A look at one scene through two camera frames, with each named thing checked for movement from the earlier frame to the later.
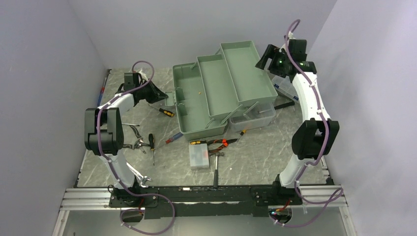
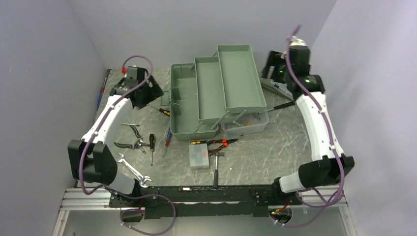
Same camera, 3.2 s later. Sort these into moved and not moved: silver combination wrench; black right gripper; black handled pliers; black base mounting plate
Moved: black right gripper
Not moved: silver combination wrench; black base mounting plate; black handled pliers
